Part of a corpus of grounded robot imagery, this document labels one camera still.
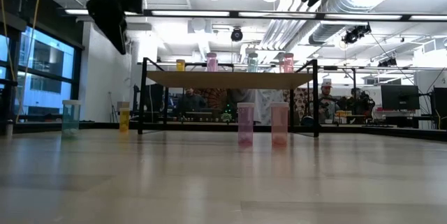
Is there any black ceiling spotlight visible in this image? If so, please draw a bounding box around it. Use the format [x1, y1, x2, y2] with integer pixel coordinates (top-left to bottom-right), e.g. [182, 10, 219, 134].
[341, 24, 372, 45]
[378, 57, 398, 68]

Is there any large glass window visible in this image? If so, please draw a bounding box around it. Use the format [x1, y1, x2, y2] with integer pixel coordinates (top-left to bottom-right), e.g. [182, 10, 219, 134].
[0, 24, 84, 120]

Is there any person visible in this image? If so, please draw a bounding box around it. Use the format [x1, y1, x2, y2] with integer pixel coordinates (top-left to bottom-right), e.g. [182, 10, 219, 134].
[316, 79, 338, 124]
[176, 87, 207, 117]

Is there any white draped cloth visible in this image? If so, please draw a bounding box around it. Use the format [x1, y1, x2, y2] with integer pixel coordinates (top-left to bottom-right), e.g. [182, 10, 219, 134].
[228, 89, 273, 126]

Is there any black computer monitor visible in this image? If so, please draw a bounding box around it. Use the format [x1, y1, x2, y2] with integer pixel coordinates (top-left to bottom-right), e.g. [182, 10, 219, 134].
[380, 84, 421, 111]
[432, 87, 447, 130]

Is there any small decorated green tree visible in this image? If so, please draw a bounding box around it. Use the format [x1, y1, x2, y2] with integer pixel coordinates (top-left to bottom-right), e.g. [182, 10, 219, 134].
[220, 103, 233, 123]

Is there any silver ventilation duct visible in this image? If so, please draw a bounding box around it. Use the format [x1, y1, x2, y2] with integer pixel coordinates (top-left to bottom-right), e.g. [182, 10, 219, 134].
[307, 0, 395, 47]

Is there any yellow hanging cord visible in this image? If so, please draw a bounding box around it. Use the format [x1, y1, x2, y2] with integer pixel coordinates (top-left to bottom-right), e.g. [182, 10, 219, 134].
[0, 0, 17, 82]
[15, 0, 43, 124]

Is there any black overhead camera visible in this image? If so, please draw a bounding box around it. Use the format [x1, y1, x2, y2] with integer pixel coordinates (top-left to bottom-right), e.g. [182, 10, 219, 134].
[230, 27, 244, 43]

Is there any patterned wall hanging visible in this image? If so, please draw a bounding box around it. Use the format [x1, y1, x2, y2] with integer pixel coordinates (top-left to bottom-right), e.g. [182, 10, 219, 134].
[200, 87, 228, 112]

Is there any wooden shelf black metal frame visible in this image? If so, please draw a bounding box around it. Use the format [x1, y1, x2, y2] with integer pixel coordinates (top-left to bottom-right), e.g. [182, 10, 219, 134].
[138, 57, 321, 138]

